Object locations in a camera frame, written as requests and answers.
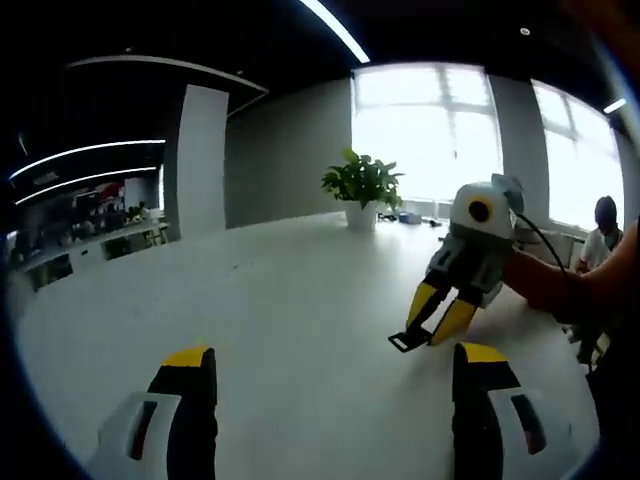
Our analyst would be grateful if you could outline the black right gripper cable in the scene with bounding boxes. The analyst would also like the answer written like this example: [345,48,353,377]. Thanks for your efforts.
[516,212,571,276]

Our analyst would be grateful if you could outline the person's right hand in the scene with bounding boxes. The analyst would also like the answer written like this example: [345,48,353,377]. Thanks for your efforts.
[501,247,556,314]

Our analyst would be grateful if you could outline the black plastic buckle socket part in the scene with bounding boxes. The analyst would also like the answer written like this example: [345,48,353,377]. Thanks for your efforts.
[409,319,444,347]

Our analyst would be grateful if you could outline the row of white office desks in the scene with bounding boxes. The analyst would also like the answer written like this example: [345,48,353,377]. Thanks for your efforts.
[9,214,171,291]

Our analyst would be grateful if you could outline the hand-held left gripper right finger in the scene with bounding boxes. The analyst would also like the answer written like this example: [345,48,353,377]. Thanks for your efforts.
[451,341,576,480]

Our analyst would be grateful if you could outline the black plastic buckle pronged part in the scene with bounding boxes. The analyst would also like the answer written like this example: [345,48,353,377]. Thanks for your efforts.
[388,330,424,354]

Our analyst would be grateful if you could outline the green potted plant white pot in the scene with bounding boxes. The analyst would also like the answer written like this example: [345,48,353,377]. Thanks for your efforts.
[321,147,405,232]

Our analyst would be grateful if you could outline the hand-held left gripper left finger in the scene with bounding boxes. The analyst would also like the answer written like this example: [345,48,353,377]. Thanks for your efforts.
[92,345,220,480]

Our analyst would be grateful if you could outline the small blue objects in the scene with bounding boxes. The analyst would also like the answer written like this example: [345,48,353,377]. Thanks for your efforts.
[377,210,424,225]

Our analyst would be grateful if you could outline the person's black clothing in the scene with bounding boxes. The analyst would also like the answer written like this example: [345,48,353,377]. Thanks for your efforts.
[577,309,631,451]

